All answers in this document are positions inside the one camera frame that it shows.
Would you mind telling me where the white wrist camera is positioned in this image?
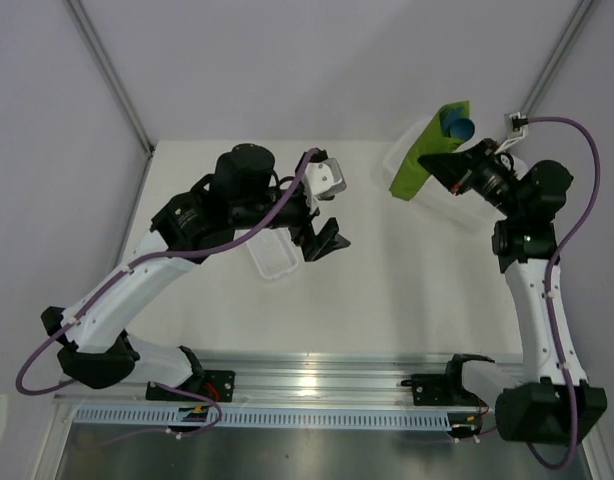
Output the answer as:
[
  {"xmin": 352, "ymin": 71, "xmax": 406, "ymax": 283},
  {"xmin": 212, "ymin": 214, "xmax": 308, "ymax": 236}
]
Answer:
[
  {"xmin": 496, "ymin": 112, "xmax": 529, "ymax": 154},
  {"xmin": 302, "ymin": 158, "xmax": 347, "ymax": 212}
]

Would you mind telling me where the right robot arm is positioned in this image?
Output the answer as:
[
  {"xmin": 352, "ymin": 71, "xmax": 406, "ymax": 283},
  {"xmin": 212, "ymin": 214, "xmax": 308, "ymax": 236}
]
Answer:
[{"xmin": 418, "ymin": 139, "xmax": 607, "ymax": 446}]

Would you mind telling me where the large white perforated basket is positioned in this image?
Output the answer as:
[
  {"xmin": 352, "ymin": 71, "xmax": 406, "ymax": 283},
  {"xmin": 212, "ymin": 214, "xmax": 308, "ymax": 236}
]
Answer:
[{"xmin": 379, "ymin": 116, "xmax": 500, "ymax": 232}]

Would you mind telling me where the green paper napkin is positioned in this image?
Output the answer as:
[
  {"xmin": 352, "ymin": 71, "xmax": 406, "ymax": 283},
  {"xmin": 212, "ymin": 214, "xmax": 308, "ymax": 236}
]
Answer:
[{"xmin": 383, "ymin": 100, "xmax": 475, "ymax": 201}]

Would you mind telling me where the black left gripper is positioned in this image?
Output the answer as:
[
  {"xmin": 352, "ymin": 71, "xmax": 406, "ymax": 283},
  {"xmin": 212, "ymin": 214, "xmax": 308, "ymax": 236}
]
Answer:
[{"xmin": 232, "ymin": 180, "xmax": 350, "ymax": 259}]

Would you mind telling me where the white slotted cutlery tray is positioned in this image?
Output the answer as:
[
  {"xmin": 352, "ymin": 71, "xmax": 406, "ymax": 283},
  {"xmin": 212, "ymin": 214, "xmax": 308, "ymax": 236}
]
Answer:
[{"xmin": 245, "ymin": 229, "xmax": 300, "ymax": 281}]

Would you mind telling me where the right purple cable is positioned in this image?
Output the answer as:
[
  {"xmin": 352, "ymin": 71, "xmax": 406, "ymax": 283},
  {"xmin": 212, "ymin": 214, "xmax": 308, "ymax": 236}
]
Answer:
[{"xmin": 401, "ymin": 115, "xmax": 601, "ymax": 470}]

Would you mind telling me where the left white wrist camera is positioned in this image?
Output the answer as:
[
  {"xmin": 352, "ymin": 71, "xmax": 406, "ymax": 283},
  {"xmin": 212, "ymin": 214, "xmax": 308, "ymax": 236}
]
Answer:
[{"xmin": 302, "ymin": 158, "xmax": 347, "ymax": 212}]

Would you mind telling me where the aluminium mounting rail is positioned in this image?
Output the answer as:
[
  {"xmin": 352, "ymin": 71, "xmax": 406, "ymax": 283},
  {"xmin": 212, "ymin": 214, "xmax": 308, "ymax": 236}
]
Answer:
[{"xmin": 51, "ymin": 349, "xmax": 601, "ymax": 414}]

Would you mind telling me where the aluminium frame post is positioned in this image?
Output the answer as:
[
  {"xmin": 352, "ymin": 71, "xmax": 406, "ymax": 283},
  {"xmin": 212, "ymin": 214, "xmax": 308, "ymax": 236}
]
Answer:
[
  {"xmin": 63, "ymin": 0, "xmax": 155, "ymax": 156},
  {"xmin": 516, "ymin": 0, "xmax": 602, "ymax": 115}
]

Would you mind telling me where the left aluminium frame post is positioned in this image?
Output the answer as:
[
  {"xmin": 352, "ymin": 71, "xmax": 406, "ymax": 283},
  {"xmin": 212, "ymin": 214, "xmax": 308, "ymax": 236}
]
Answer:
[{"xmin": 63, "ymin": 0, "xmax": 155, "ymax": 156}]

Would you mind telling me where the right aluminium frame post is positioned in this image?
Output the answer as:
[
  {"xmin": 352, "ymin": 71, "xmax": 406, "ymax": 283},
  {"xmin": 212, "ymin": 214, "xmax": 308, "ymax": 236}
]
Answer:
[{"xmin": 516, "ymin": 0, "xmax": 602, "ymax": 115}]

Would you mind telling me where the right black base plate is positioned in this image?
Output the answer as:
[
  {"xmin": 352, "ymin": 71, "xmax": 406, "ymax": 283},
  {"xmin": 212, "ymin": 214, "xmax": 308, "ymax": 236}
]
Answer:
[{"xmin": 400, "ymin": 374, "xmax": 491, "ymax": 407}]

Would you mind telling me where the purple cable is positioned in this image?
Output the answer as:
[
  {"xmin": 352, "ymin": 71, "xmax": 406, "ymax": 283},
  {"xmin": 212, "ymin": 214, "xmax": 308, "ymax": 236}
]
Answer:
[
  {"xmin": 15, "ymin": 147, "xmax": 328, "ymax": 446},
  {"xmin": 401, "ymin": 115, "xmax": 601, "ymax": 470}
]

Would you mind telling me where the dark blue plastic spoon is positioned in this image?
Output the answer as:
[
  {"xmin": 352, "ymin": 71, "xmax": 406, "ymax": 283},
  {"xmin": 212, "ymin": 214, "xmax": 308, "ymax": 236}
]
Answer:
[{"xmin": 439, "ymin": 106, "xmax": 475, "ymax": 142}]

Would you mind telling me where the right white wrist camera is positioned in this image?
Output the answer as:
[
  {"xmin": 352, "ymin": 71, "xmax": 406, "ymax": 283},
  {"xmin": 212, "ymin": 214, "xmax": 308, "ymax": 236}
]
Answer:
[{"xmin": 496, "ymin": 112, "xmax": 529, "ymax": 154}]

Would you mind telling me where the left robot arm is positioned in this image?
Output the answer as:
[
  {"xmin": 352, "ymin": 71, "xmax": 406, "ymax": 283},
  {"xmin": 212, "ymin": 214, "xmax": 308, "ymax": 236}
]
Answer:
[{"xmin": 41, "ymin": 143, "xmax": 350, "ymax": 400}]

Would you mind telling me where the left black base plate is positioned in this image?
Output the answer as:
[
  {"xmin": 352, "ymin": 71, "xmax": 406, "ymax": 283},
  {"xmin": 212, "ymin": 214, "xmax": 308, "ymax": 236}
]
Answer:
[{"xmin": 145, "ymin": 370, "xmax": 236, "ymax": 403}]

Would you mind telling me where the white slotted cable duct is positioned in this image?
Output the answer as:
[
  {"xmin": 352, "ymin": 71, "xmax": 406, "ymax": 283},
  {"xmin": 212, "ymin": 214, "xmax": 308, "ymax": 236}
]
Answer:
[{"xmin": 73, "ymin": 405, "xmax": 452, "ymax": 432}]

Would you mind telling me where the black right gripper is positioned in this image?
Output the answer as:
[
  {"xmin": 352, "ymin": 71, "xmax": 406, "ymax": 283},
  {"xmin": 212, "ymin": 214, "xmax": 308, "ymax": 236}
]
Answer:
[{"xmin": 418, "ymin": 139, "xmax": 523, "ymax": 220}]

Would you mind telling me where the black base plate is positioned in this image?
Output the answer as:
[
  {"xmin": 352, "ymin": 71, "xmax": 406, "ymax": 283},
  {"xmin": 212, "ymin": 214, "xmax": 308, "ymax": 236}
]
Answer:
[
  {"xmin": 145, "ymin": 370, "xmax": 236, "ymax": 403},
  {"xmin": 400, "ymin": 374, "xmax": 491, "ymax": 407}
]

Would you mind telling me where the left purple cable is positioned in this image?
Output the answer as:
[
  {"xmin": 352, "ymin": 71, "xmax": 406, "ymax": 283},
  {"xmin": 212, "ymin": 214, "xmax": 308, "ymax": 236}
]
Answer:
[{"xmin": 15, "ymin": 147, "xmax": 328, "ymax": 446}]

